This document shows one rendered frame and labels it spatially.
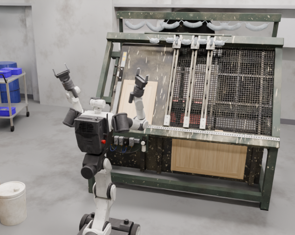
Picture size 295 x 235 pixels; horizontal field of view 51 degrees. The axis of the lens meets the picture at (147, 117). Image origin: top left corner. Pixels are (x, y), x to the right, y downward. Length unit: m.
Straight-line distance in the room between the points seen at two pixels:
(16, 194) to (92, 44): 4.50
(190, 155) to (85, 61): 4.20
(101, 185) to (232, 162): 1.77
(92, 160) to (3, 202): 1.34
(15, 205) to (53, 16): 5.04
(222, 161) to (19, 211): 2.38
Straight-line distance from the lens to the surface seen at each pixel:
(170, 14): 4.47
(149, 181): 3.94
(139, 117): 2.63
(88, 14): 7.26
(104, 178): 2.77
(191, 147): 3.89
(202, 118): 3.61
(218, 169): 3.98
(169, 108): 3.67
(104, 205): 2.93
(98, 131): 2.35
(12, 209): 3.61
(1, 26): 9.07
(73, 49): 7.48
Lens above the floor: 2.10
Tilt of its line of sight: 18 degrees down
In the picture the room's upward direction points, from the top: 1 degrees clockwise
